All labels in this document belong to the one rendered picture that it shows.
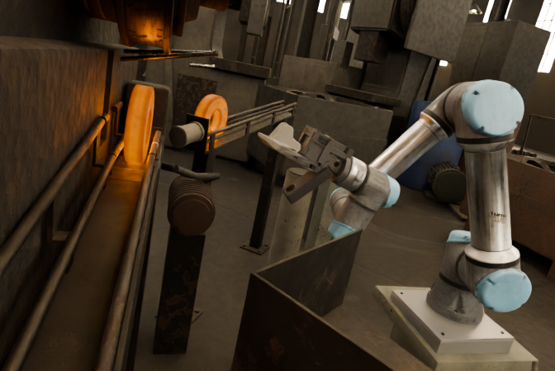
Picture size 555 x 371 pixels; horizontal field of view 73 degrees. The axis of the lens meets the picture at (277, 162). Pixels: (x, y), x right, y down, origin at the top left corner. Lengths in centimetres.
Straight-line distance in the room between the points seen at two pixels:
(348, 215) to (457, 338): 43
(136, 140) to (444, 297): 90
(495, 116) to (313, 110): 210
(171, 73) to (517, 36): 405
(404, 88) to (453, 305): 357
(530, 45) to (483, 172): 481
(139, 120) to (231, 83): 268
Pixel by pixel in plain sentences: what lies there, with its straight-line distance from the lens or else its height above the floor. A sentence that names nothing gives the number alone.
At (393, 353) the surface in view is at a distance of 52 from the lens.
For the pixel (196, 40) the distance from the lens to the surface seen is 342.
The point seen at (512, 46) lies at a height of 170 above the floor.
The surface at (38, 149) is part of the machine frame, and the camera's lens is 42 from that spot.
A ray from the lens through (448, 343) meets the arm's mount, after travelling 112.
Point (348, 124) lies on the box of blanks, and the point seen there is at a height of 58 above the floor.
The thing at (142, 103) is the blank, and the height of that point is 79.
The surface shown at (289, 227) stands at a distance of 153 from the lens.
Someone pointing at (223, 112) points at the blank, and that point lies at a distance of 122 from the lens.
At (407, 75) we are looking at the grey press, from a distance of 456.
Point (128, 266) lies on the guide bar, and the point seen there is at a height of 68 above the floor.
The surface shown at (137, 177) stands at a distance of 72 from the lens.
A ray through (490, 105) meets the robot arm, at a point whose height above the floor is 91.
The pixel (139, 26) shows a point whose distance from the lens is 63.
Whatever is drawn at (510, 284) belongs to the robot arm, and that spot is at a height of 53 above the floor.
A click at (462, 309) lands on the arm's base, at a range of 120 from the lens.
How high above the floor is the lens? 89
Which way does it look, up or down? 14 degrees down
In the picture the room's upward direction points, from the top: 12 degrees clockwise
